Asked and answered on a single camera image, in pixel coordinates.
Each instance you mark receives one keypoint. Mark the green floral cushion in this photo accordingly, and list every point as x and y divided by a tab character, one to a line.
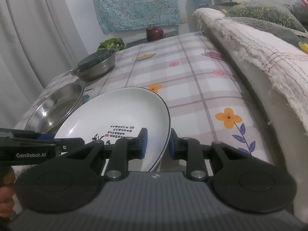
267	10

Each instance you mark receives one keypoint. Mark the red purple cabbage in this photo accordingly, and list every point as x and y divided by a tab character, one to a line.
154	34

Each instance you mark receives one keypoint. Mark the plaid floral tablecloth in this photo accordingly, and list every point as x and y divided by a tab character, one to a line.
206	100

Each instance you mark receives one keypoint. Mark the pink white sofa blanket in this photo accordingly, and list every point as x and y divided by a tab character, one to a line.
283	63

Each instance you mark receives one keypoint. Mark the green leafy cabbage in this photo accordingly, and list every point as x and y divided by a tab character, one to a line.
113	43

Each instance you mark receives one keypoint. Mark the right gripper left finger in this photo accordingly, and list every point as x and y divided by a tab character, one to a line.
74	179

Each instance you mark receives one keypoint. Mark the white ceramic plate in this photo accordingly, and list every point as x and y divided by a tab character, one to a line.
122	113

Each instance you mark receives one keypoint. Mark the green ceramic bowl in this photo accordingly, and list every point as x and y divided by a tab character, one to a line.
94	59

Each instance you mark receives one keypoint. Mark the white curtain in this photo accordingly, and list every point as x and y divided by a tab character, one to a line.
39	41

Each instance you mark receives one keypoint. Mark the blue patterned wall cloth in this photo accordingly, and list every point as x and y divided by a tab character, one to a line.
123	15

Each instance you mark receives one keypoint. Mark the person left hand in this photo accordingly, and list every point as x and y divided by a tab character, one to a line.
7	191

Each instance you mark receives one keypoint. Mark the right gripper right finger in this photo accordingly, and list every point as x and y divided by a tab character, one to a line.
238	179

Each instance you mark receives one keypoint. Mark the deep steel bowl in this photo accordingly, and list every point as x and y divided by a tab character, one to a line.
96	72

